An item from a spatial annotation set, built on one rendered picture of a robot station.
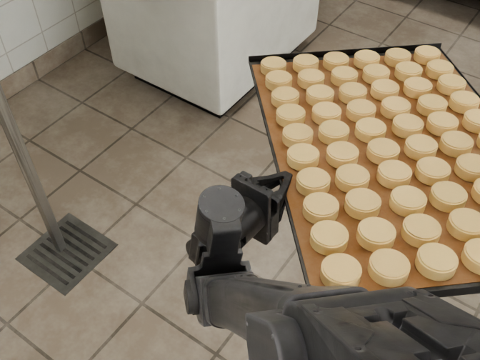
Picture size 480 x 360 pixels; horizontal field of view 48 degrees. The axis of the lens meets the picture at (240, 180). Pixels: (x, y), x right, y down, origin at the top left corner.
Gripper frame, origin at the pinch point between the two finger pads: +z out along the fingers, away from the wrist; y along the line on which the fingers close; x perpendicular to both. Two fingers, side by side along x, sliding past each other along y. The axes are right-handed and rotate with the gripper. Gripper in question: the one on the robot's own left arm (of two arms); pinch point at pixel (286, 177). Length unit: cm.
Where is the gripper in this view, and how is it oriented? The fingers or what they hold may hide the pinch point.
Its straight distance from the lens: 82.8
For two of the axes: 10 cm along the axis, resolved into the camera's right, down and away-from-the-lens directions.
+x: 7.9, 4.1, -4.6
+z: 6.1, -5.4, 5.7
